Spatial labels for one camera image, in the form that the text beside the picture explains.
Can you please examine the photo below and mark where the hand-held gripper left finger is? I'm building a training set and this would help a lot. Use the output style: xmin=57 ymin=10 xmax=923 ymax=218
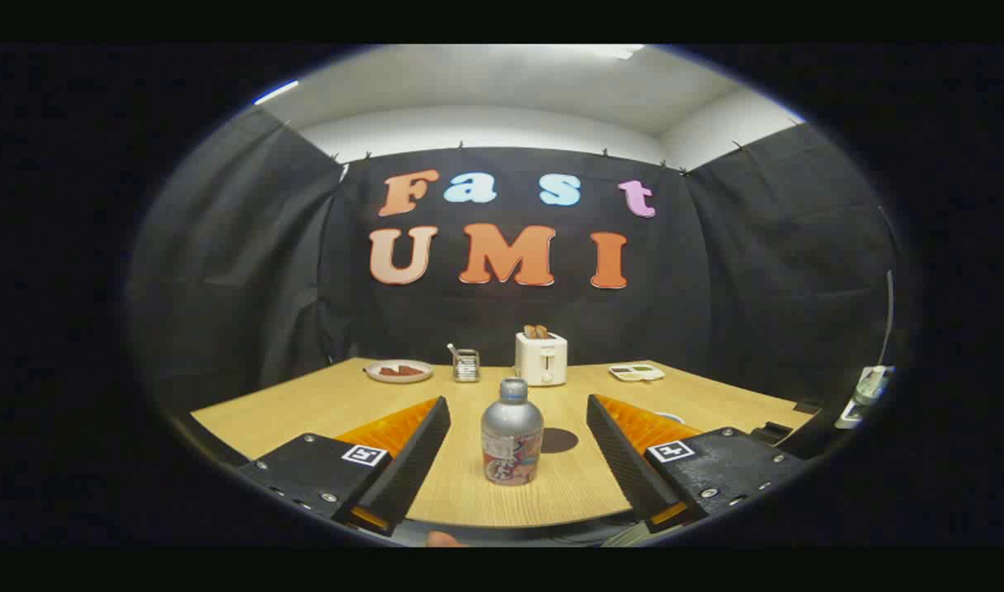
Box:
xmin=237 ymin=396 xmax=452 ymax=538

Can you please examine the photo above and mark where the silver juice bottle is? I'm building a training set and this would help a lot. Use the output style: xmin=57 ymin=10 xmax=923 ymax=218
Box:
xmin=480 ymin=377 xmax=545 ymax=487

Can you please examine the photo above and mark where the black backdrop cloth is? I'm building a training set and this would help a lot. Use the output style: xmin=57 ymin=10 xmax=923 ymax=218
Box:
xmin=127 ymin=107 xmax=901 ymax=412

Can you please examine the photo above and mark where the white round plate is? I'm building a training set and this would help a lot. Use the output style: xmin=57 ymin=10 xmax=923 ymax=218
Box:
xmin=364 ymin=359 xmax=434 ymax=385

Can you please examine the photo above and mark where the wooden table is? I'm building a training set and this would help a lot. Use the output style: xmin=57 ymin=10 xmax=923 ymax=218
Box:
xmin=189 ymin=357 xmax=817 ymax=529

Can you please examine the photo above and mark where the white and green device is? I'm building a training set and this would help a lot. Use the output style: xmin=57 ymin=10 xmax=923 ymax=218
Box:
xmin=835 ymin=365 xmax=895 ymax=430

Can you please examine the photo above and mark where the white toaster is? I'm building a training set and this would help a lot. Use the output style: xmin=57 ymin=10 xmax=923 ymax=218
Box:
xmin=515 ymin=331 xmax=569 ymax=387

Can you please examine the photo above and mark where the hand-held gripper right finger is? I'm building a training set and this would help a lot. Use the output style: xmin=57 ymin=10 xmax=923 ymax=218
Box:
xmin=585 ymin=393 xmax=808 ymax=534

